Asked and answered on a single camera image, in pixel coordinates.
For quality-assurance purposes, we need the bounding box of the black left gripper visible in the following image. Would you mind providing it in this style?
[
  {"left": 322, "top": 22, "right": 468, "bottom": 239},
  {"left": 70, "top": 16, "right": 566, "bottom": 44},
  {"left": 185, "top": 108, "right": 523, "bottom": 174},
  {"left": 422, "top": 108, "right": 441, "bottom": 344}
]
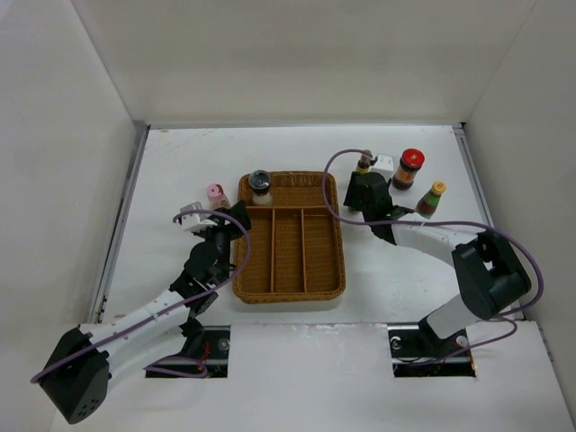
[{"left": 194, "top": 201, "right": 248, "bottom": 284}]

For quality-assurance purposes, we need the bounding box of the yellow label brown bottle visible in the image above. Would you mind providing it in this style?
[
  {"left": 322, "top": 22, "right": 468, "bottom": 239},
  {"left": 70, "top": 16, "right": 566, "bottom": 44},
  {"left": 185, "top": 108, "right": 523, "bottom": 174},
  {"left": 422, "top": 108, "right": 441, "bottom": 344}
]
[{"left": 355, "top": 149, "right": 374, "bottom": 174}]

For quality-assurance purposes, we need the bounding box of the pink cap spice shaker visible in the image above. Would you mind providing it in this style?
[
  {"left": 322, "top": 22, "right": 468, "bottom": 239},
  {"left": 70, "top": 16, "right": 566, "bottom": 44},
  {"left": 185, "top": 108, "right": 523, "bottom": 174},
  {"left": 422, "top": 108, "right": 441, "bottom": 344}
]
[{"left": 206, "top": 184, "right": 230, "bottom": 210}]

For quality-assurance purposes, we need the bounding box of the red cap dark sauce jar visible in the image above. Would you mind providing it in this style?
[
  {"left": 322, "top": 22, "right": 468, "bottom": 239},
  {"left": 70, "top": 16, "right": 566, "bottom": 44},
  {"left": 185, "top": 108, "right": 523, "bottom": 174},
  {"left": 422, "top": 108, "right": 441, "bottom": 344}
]
[{"left": 391, "top": 148, "right": 425, "bottom": 190}]

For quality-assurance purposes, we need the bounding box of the green label red sauce bottle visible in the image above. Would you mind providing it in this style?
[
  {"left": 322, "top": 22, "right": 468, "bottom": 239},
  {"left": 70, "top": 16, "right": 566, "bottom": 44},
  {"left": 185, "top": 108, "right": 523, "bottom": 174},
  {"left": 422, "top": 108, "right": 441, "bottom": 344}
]
[{"left": 415, "top": 181, "right": 446, "bottom": 219}]

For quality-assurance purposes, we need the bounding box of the salt grinder black top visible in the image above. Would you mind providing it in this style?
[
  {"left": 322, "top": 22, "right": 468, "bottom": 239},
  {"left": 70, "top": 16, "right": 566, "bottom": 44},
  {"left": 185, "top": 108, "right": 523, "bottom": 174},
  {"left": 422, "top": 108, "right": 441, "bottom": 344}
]
[{"left": 248, "top": 170, "right": 273, "bottom": 206}]

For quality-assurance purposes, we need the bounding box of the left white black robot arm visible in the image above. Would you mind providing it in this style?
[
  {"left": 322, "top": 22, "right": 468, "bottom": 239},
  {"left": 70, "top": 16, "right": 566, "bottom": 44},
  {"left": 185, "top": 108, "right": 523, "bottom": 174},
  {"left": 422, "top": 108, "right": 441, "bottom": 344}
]
[{"left": 31, "top": 201, "right": 251, "bottom": 425}]

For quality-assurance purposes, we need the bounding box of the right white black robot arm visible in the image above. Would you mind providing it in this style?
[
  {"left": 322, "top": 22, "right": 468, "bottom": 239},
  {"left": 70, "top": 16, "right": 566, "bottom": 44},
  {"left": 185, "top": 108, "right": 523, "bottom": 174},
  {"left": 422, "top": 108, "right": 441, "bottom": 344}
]
[{"left": 345, "top": 172, "right": 532, "bottom": 356}]

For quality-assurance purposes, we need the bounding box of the brown wicker divided basket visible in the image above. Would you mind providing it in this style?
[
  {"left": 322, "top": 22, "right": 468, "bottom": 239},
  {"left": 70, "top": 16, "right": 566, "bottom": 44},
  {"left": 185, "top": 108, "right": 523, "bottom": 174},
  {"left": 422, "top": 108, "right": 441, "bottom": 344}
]
[{"left": 233, "top": 171, "right": 346, "bottom": 304}]

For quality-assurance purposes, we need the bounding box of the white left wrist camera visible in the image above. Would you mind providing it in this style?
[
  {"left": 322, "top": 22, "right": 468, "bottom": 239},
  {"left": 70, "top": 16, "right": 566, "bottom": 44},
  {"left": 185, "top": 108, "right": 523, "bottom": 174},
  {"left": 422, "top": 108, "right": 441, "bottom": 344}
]
[{"left": 177, "top": 202, "right": 217, "bottom": 233}]

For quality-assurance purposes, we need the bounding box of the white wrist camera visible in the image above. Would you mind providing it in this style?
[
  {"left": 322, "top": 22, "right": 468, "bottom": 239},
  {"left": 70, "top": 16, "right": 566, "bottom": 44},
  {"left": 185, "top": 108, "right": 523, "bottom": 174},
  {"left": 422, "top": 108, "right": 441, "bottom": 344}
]
[
  {"left": 371, "top": 154, "right": 395, "bottom": 176},
  {"left": 177, "top": 202, "right": 217, "bottom": 233}
]

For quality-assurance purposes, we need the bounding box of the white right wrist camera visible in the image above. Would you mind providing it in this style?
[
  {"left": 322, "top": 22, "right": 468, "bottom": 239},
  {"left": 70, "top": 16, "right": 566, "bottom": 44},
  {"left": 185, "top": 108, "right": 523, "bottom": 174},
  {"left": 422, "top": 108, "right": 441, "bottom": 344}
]
[{"left": 371, "top": 154, "right": 395, "bottom": 176}]

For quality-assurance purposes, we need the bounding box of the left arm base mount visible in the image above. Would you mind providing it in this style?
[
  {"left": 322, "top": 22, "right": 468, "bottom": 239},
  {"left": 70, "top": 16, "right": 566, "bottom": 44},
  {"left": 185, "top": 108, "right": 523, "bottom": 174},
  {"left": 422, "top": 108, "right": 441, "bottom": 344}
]
[{"left": 145, "top": 326, "right": 231, "bottom": 379}]

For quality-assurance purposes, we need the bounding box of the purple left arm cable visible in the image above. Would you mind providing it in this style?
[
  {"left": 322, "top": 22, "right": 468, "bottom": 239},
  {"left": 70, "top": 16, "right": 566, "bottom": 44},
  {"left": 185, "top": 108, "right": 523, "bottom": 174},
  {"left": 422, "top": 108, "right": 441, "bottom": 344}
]
[{"left": 30, "top": 211, "right": 251, "bottom": 384}]

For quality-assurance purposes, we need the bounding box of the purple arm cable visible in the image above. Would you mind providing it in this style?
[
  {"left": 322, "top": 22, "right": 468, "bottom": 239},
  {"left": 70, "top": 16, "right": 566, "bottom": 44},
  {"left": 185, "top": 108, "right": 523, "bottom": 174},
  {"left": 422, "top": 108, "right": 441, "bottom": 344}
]
[
  {"left": 30, "top": 211, "right": 251, "bottom": 384},
  {"left": 322, "top": 148, "right": 545, "bottom": 361}
]

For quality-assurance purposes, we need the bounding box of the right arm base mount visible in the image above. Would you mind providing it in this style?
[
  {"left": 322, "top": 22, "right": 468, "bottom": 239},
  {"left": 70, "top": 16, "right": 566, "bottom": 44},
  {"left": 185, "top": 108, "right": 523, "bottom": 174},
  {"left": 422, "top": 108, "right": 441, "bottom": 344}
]
[{"left": 388, "top": 323, "right": 476, "bottom": 378}]

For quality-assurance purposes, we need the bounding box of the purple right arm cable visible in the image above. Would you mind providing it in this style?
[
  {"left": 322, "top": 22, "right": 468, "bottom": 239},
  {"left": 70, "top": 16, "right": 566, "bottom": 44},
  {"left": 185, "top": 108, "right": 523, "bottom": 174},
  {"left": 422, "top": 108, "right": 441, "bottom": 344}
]
[{"left": 322, "top": 148, "right": 545, "bottom": 361}]

